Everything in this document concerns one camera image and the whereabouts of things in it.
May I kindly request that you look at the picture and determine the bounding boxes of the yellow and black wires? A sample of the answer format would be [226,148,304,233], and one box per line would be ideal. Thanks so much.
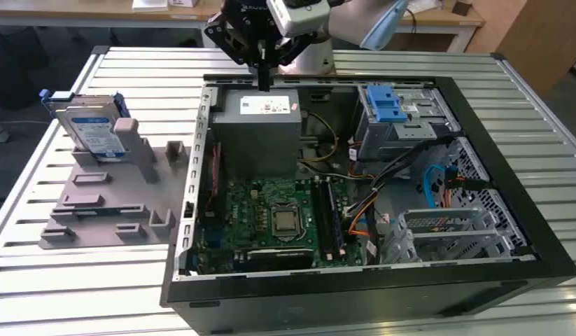
[296,111,340,164]

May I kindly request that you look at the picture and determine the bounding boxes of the blue drive latch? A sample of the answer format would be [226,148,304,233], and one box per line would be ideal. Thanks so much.
[366,85,408,123]

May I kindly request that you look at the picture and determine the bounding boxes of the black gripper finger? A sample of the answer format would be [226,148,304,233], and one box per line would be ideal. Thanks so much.
[203,13,267,92]
[264,31,314,92]

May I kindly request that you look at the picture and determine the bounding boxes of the green motherboard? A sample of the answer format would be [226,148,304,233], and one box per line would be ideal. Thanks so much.
[224,178,363,270]

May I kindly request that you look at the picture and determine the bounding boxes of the blue wire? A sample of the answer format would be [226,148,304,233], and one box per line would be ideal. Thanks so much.
[422,162,456,218]

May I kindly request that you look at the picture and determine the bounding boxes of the black PC case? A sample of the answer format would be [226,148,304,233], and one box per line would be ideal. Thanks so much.
[159,73,576,335]

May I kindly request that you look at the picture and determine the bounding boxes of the red wire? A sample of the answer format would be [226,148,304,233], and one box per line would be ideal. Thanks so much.
[196,143,223,221]

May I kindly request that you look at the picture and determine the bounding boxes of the silver CPU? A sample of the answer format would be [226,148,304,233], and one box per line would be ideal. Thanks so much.
[272,209,302,236]

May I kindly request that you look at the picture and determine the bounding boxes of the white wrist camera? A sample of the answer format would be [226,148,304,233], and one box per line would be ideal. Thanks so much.
[267,0,331,38]

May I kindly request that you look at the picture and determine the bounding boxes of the large white box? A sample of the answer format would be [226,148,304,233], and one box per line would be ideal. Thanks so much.
[131,0,169,13]

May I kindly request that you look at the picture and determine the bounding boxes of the grey parts rack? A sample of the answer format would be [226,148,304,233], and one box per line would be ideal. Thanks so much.
[39,118,194,250]

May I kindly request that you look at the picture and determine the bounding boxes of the orange and yellow wire bundle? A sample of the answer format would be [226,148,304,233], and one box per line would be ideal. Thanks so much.
[346,190,380,239]

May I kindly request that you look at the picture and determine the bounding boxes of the black wire bundle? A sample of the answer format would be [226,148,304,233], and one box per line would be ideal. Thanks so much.
[362,138,452,264]

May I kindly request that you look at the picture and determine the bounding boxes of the wooden desk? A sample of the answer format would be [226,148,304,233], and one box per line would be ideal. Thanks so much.
[0,0,486,48]

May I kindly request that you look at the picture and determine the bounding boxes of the grey optical drive cage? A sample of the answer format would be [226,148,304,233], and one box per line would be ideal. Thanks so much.
[355,83,459,162]

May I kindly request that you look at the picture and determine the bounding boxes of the black graphics card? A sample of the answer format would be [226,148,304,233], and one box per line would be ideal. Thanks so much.
[244,246,315,270]

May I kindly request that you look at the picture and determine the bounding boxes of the orange wire with black plug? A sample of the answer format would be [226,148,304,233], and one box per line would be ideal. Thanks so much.
[439,167,492,207]

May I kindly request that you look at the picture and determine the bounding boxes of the black RAM stick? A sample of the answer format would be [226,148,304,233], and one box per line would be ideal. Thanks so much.
[312,178,335,259]

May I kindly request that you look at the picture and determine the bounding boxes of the CPU socket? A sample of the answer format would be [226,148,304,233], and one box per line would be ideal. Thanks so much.
[267,201,308,243]

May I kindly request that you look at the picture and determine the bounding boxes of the metal disk bay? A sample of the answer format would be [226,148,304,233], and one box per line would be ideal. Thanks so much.
[392,206,527,263]

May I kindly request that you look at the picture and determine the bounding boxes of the grey power supply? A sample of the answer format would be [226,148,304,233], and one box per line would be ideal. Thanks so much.
[207,87,304,179]

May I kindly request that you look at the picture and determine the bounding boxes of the hard disk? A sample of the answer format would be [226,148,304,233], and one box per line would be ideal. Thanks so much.
[39,90,131,162]

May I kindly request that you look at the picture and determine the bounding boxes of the black office chair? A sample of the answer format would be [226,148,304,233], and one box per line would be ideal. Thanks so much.
[0,26,51,110]

